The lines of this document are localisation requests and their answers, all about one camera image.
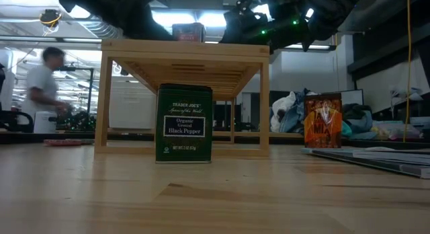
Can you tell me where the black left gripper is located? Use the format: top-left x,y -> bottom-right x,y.
117,0 -> 175,42

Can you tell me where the orange taco mix packet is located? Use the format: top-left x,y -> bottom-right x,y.
303,92 -> 343,149

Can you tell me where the dark equipment with green lights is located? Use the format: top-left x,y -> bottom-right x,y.
56,111 -> 97,132

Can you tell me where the person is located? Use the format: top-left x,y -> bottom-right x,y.
19,46 -> 72,127

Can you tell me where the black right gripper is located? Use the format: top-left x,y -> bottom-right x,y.
220,0 -> 280,45

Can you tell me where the black and white machine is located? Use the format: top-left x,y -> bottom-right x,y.
213,101 -> 236,132

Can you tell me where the white panel with black frame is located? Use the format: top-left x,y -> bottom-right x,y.
341,89 -> 365,106

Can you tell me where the white storage cabinet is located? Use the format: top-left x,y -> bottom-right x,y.
109,79 -> 159,130

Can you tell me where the thin yellow cable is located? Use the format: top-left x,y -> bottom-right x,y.
404,0 -> 413,143

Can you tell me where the black pole stand frame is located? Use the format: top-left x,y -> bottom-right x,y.
58,65 -> 95,114

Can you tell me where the pink patterned fabric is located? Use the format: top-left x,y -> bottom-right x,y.
371,121 -> 424,143

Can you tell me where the black ceiling device yellow cord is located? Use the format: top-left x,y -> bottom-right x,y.
38,8 -> 64,37

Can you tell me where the black aluminium table frame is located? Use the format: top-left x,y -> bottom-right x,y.
0,132 -> 430,150

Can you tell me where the red smoked paprika tin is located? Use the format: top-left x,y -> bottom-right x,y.
171,22 -> 206,43

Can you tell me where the white container with black handle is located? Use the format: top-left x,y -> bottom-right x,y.
32,111 -> 58,134

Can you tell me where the wooden slatted shelf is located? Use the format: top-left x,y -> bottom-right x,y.
93,38 -> 271,157

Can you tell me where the white cloth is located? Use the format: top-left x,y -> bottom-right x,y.
270,91 -> 297,133

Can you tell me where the long ceiling light fixture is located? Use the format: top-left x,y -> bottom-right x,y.
0,34 -> 101,44
285,42 -> 337,50

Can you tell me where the black office chair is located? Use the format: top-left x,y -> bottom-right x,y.
0,109 -> 34,133

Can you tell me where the green black pepper tin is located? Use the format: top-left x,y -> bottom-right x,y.
155,83 -> 214,165

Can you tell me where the pile of clothes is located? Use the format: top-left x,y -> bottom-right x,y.
341,104 -> 377,141

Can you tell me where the blue denim cloth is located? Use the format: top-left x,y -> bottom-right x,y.
278,88 -> 312,134

